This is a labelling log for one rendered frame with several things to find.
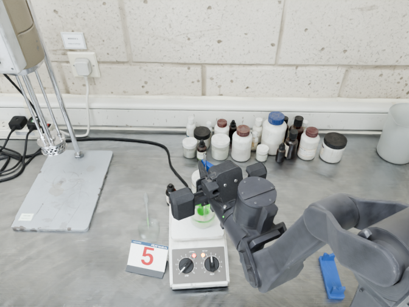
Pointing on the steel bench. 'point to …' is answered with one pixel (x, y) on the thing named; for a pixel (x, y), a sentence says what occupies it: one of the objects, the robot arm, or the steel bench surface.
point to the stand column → (55, 84)
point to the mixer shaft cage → (56, 137)
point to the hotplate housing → (197, 247)
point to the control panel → (199, 271)
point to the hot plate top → (184, 233)
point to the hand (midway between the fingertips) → (207, 172)
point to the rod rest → (331, 277)
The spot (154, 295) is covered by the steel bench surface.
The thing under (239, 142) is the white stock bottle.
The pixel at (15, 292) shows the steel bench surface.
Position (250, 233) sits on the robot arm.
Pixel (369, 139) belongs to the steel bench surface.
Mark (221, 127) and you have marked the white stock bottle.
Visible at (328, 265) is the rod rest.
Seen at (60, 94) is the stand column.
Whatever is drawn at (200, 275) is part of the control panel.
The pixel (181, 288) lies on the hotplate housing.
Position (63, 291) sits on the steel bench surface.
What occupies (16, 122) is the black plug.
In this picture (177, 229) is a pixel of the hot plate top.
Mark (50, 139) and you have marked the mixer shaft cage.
